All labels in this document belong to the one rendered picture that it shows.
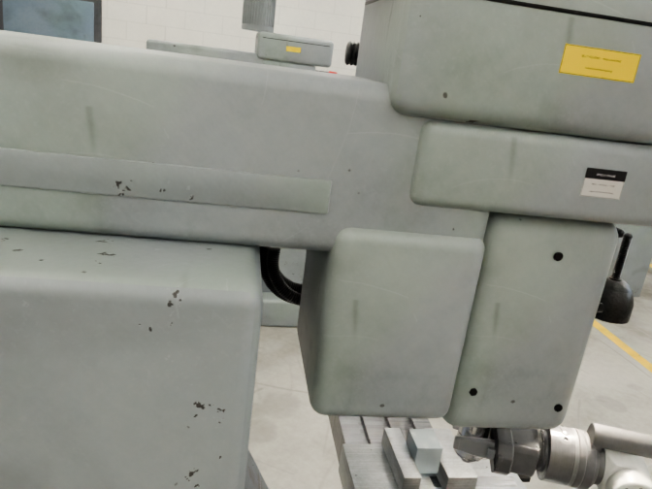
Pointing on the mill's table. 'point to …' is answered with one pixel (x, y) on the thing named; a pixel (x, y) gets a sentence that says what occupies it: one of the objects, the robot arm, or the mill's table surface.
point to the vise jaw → (453, 465)
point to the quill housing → (530, 320)
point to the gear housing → (533, 174)
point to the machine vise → (404, 468)
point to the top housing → (516, 63)
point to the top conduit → (351, 53)
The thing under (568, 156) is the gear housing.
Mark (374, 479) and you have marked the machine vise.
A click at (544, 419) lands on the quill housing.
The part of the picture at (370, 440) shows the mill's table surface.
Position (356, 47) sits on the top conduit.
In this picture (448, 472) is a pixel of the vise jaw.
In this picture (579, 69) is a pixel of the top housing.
